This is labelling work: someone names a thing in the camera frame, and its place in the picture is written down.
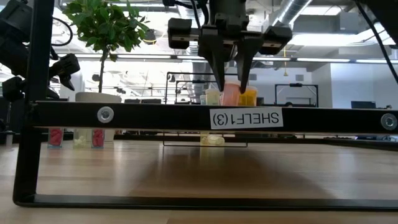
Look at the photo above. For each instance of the tall yellow medicine bottle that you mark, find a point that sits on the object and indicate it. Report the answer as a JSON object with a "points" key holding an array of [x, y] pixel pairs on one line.
{"points": [[212, 140]]}

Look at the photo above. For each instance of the green plant in white pot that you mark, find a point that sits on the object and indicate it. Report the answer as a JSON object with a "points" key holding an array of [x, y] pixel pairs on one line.
{"points": [[105, 28]]}

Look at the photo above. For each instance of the wide black monitor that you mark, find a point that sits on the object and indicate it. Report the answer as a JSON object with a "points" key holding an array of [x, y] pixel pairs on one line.
{"points": [[143, 100]]}

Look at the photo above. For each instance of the large orange medicine bottle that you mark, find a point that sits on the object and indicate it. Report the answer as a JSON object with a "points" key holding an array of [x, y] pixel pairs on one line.
{"points": [[248, 98]]}

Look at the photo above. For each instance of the wooden shelf with black frame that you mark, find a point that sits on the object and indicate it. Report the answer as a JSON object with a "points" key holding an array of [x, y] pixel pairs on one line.
{"points": [[155, 116]]}

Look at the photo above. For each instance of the silver shelf bolt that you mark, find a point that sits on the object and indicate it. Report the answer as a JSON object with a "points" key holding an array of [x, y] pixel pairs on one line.
{"points": [[389, 121], [105, 114]]}

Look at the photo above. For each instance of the red medicine bottle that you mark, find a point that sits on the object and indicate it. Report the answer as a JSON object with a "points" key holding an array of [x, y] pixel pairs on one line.
{"points": [[98, 137], [55, 137]]}

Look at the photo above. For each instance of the pink medicine bottle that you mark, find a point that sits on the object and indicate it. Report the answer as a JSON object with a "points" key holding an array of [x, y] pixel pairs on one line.
{"points": [[230, 95]]}

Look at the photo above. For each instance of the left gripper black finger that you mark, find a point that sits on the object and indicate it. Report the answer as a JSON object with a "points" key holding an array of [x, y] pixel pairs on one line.
{"points": [[66, 82]]}

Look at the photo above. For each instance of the person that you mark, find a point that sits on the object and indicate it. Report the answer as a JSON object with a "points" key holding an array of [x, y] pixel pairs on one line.
{"points": [[289, 104]]}

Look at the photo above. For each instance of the long ceiling light strip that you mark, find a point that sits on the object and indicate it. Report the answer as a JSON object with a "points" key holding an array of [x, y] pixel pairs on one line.
{"points": [[143, 56], [323, 60], [273, 59], [189, 57], [373, 61]]}

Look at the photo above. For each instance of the silver spiral ceiling duct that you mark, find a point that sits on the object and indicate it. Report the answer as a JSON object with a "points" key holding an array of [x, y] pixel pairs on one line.
{"points": [[194, 51], [295, 9]]}

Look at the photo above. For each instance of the pale yellow medicine bottle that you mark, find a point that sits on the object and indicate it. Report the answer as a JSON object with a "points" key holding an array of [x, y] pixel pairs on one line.
{"points": [[81, 139], [213, 97]]}

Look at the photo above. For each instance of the black ceiling dome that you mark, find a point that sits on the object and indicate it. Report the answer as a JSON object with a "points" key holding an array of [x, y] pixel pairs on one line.
{"points": [[150, 36]]}

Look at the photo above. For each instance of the grey wall box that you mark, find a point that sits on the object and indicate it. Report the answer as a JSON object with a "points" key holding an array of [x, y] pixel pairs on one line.
{"points": [[299, 77]]}

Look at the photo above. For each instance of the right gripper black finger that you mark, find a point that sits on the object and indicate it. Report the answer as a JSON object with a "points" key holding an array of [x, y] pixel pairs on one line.
{"points": [[216, 53], [247, 53]]}

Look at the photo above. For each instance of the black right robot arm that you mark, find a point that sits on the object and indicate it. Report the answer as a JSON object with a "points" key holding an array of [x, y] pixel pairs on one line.
{"points": [[388, 15]]}

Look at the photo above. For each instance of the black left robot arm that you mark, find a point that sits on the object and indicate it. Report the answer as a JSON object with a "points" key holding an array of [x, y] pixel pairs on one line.
{"points": [[12, 56]]}

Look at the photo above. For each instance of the white shelf label sticker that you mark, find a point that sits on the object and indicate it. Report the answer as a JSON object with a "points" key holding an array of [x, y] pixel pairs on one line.
{"points": [[246, 118]]}

